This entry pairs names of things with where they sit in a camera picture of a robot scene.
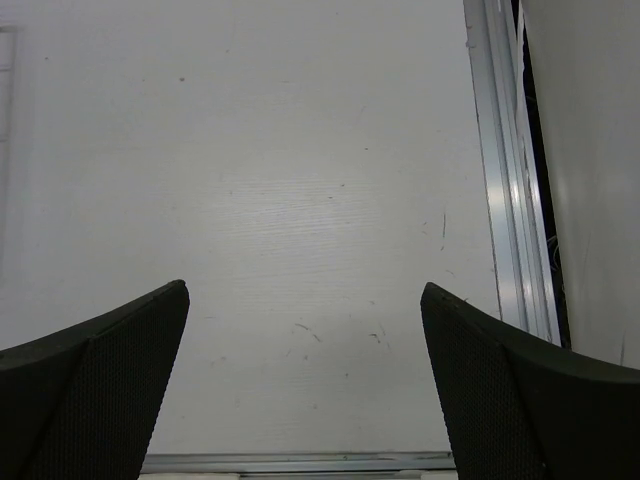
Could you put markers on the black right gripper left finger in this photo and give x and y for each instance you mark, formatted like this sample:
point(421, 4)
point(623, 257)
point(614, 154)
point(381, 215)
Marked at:
point(82, 403)

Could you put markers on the aluminium table frame rail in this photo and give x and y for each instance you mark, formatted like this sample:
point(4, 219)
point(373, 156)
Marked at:
point(528, 292)

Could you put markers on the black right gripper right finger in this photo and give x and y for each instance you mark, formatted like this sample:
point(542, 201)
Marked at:
point(518, 407)

